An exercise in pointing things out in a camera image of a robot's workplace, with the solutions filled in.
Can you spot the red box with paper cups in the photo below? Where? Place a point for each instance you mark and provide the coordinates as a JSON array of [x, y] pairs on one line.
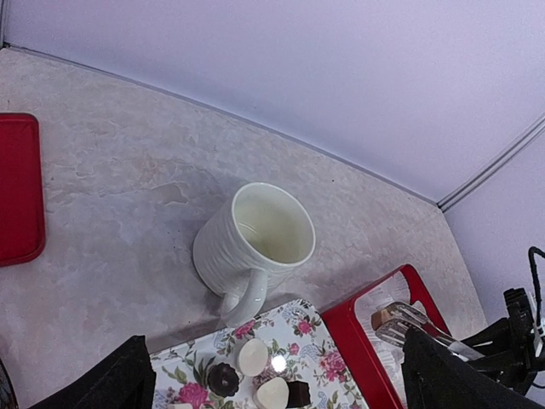
[[370, 339]]

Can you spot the metal tongs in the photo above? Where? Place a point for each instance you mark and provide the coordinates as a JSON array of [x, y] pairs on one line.
[[406, 317]]

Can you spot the right aluminium frame post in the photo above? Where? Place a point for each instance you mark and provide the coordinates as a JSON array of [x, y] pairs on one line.
[[517, 146]]

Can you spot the red box lid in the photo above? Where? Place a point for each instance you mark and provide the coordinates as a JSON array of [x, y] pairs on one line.
[[23, 233]]

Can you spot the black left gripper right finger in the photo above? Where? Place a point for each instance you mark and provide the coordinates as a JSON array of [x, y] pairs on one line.
[[435, 378]]

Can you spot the white ribbed ceramic mug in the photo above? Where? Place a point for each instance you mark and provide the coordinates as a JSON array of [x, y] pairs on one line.
[[249, 246]]

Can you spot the floral rectangular tray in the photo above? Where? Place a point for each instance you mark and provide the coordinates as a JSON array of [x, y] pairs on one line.
[[283, 358]]

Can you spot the caramel square chocolate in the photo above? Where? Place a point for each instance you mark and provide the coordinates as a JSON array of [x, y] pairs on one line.
[[379, 318]]

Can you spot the white round chocolate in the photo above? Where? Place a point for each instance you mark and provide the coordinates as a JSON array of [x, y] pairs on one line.
[[252, 358]]

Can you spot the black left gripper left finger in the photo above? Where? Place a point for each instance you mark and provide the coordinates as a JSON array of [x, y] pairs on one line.
[[124, 379]]

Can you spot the dark round fluted chocolate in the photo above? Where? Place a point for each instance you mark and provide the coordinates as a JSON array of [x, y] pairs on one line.
[[223, 380]]

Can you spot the dark square chocolate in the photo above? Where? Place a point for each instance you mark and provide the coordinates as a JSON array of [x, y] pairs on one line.
[[299, 394]]

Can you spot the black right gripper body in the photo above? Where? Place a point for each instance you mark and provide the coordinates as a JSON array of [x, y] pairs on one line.
[[512, 347]]

